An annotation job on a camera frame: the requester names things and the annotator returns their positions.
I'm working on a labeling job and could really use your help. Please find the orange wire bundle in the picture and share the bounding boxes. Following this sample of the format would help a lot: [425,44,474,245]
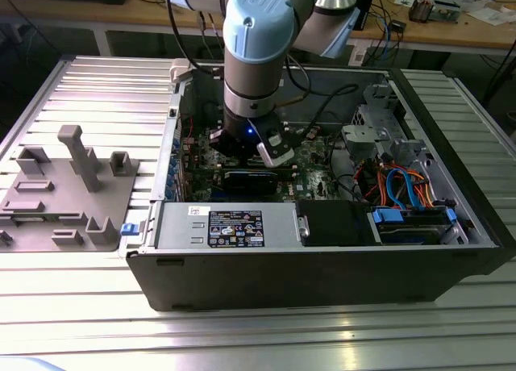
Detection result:
[360,160,439,209]

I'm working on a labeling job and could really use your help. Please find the grey power supply unit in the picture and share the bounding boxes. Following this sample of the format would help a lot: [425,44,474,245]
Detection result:
[155,201,299,250]

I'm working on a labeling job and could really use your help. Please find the black drive bay box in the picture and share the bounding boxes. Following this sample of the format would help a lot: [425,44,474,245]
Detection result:
[295,199,382,248]

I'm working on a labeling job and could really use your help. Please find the blue flat wire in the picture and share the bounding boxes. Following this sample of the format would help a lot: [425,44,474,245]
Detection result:
[385,165,417,209]

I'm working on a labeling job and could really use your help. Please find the black graphics card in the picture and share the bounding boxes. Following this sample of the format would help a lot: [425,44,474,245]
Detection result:
[223,168,279,194]

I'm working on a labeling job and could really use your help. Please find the wooden workbench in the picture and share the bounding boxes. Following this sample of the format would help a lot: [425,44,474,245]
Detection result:
[0,0,516,52]

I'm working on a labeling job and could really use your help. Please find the metal heat sink cooler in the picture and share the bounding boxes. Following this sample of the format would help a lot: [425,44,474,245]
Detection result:
[409,0,435,23]

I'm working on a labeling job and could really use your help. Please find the green motherboard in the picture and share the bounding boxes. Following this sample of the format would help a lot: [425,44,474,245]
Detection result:
[179,124,356,205]

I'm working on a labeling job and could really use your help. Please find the grey plastic parts rack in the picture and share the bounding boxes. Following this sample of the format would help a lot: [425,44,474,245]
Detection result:
[0,124,141,253]

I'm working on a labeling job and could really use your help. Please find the hard disk in blue carrier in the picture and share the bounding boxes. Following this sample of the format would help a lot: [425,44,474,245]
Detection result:
[369,206,457,246]

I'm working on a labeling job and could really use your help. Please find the black printed label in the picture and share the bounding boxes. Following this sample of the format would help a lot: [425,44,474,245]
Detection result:
[207,209,264,249]

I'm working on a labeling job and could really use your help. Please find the grey case latch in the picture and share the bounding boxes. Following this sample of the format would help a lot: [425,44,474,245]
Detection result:
[169,59,193,83]

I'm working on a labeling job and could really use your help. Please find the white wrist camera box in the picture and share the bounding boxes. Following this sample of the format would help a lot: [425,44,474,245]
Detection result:
[256,120,296,169]

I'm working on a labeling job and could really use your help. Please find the black PC case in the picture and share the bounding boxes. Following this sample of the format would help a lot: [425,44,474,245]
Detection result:
[125,62,516,312]

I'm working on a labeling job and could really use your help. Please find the grey metal drive cage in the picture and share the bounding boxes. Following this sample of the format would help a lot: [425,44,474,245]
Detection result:
[341,84,428,174]

